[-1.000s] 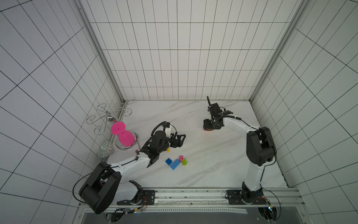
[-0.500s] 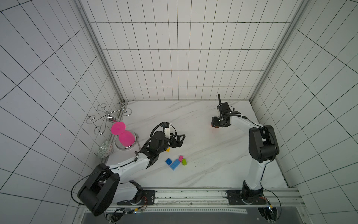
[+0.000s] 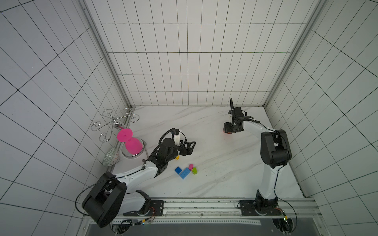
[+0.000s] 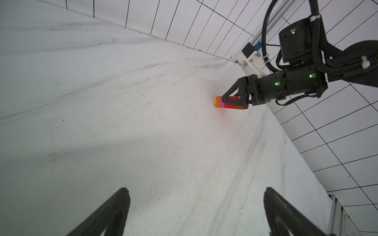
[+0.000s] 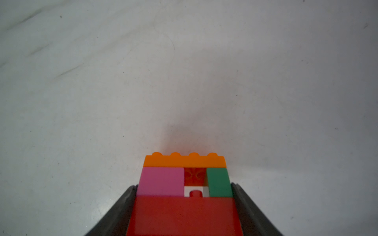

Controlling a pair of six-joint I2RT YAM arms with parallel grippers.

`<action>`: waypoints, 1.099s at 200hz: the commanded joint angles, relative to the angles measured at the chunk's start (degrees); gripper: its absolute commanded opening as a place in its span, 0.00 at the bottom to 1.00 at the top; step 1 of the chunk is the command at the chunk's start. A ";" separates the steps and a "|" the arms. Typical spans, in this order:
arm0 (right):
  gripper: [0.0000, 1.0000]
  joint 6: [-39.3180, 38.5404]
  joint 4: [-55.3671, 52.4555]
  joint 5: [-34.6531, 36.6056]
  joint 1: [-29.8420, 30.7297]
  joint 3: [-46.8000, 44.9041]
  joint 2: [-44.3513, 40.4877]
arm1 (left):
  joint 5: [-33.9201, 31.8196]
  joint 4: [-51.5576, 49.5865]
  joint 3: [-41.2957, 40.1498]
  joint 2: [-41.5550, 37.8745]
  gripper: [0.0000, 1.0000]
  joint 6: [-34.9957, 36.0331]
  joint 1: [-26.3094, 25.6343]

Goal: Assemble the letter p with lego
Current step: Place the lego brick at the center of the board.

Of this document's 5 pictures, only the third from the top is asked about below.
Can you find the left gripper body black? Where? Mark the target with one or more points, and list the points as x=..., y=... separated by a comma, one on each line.
x=181, y=150

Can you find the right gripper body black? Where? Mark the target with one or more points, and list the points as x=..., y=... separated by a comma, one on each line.
x=234, y=110

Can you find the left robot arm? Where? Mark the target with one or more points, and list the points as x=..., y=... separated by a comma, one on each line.
x=117, y=194

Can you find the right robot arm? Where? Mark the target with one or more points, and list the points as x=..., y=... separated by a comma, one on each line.
x=275, y=153

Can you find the dark blue lego brick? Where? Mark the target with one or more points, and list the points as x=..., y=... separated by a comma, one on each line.
x=178, y=170

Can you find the light blue lego brick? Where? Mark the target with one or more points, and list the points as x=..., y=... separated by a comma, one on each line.
x=185, y=173

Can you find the patterned white mug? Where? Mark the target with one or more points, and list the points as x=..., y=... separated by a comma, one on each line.
x=111, y=158

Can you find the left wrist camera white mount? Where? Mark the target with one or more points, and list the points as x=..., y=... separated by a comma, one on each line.
x=176, y=136

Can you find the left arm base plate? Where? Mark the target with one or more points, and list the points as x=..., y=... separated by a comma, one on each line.
x=154, y=208

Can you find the silver wire cup rack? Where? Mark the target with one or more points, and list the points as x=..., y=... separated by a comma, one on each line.
x=117, y=121

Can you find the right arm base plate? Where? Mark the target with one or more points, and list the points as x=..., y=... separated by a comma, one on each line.
x=251, y=208

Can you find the aluminium mounting rail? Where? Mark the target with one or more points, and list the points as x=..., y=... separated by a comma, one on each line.
x=223, y=208

